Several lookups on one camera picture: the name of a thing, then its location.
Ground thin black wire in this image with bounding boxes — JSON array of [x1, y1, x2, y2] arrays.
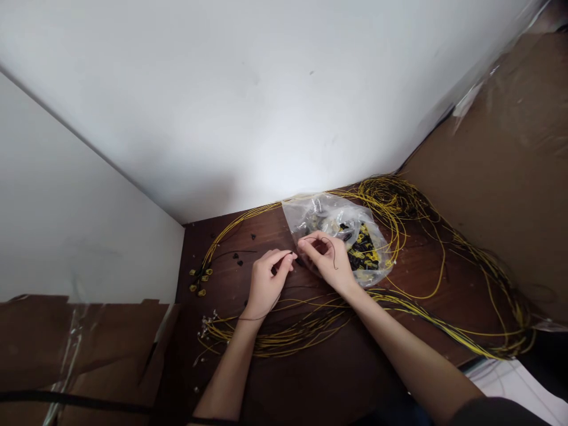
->
[[241, 237, 341, 321]]

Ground black clips with short wire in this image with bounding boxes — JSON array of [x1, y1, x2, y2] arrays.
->
[[216, 250, 259, 266]]

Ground black strap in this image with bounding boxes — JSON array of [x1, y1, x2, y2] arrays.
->
[[0, 389, 157, 416]]

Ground brown cardboard box with flaps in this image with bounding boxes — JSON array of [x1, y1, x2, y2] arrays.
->
[[0, 293, 182, 426]]

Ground person's left thumb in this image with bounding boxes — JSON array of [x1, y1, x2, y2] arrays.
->
[[271, 256, 299, 279]]

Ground person's right thumb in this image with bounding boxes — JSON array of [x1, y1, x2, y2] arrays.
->
[[297, 241, 321, 272]]

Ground tall brown cardboard box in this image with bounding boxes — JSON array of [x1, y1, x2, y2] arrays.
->
[[397, 26, 568, 331]]

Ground person's right index finger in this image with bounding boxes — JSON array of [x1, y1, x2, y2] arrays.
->
[[298, 230, 327, 247]]

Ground person's right fingers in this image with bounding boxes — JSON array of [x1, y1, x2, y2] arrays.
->
[[320, 232, 351, 260]]

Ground bundle of yellow wires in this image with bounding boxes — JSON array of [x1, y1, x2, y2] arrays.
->
[[195, 174, 541, 363]]

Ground clear plastic bag of connectors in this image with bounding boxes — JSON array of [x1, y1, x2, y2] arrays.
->
[[281, 191, 396, 289]]

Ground person's left hand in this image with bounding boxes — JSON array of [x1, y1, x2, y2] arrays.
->
[[241, 248, 299, 321]]

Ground person's left index finger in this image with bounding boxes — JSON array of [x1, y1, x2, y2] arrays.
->
[[264, 248, 298, 263]]

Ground person's right hand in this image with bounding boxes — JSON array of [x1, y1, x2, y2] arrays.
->
[[297, 230, 359, 297]]

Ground group of yellow connectors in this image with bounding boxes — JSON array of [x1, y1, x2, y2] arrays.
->
[[188, 265, 215, 297]]

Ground white sheet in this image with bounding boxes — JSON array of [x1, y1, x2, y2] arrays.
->
[[463, 357, 568, 426]]

